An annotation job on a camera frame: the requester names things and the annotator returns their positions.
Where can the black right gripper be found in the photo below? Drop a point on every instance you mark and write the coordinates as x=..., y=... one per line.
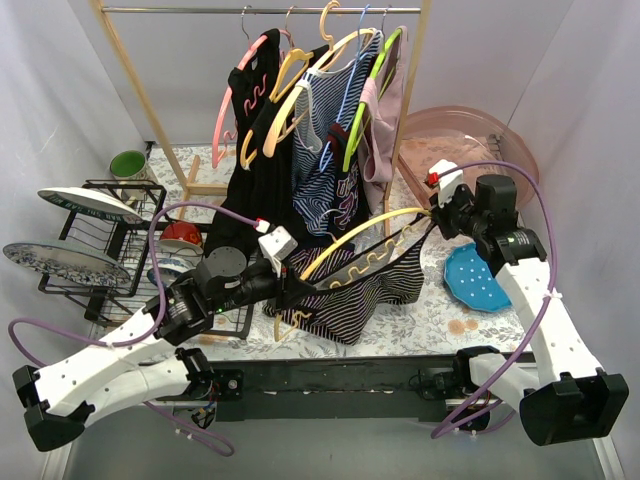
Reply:
x=445, y=216

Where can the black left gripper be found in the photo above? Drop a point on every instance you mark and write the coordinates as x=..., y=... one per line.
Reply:
x=289, y=285

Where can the yellow wavy plastic hanger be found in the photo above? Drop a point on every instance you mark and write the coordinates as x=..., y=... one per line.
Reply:
x=350, y=240

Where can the black white striped tank top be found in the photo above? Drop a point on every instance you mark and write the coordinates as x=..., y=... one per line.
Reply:
x=360, y=290

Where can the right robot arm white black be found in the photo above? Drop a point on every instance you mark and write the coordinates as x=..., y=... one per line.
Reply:
x=556, y=386

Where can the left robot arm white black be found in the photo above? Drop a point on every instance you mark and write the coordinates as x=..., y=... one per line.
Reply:
x=144, y=358

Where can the green plastic hanger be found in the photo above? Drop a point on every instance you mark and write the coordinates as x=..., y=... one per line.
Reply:
x=385, y=73

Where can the peach plastic hanger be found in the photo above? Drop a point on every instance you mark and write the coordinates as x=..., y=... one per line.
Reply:
x=286, y=119

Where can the pink wavy plastic hanger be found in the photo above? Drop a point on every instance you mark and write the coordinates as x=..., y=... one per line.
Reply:
x=222, y=136

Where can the blue white striped tank top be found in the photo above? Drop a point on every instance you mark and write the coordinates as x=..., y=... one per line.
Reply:
x=313, y=190

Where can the blue dotted plate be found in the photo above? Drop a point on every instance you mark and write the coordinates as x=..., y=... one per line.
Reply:
x=470, y=281

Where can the pink translucent plastic basin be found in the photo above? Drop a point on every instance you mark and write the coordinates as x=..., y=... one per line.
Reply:
x=464, y=136

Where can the navy jersey with letters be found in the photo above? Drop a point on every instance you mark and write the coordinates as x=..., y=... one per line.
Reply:
x=349, y=207

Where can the black garment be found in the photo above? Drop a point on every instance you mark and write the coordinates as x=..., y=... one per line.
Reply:
x=289, y=146

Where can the floral tablecloth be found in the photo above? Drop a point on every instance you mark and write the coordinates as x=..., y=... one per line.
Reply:
x=437, y=323

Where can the red bowl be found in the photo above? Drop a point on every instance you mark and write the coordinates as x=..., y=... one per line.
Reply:
x=182, y=235

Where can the blue white porcelain bowl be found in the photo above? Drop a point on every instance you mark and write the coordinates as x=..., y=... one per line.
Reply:
x=170, y=269

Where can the pink mauve garment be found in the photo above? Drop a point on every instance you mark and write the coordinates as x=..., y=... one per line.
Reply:
x=375, y=152

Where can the wooden clothes rack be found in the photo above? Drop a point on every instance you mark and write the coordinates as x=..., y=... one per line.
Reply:
x=188, y=181

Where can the green mug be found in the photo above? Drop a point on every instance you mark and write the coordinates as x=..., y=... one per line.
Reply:
x=132, y=167

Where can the white plate with lettering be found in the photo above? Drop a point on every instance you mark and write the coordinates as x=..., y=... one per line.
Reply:
x=91, y=203

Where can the blue floral patterned plate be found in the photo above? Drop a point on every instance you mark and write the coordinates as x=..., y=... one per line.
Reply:
x=69, y=261

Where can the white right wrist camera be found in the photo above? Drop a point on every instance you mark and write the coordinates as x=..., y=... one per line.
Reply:
x=444, y=176

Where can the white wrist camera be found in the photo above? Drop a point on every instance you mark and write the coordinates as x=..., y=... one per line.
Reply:
x=276, y=246
x=444, y=176

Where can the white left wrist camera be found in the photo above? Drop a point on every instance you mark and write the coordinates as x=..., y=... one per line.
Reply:
x=276, y=246

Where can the black wire dish rack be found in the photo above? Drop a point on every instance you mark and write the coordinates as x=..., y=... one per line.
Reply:
x=124, y=242

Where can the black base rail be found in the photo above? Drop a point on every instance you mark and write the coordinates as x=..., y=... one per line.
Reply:
x=415, y=387

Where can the blue wire hanger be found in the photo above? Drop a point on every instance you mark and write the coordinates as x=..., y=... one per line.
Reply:
x=354, y=65

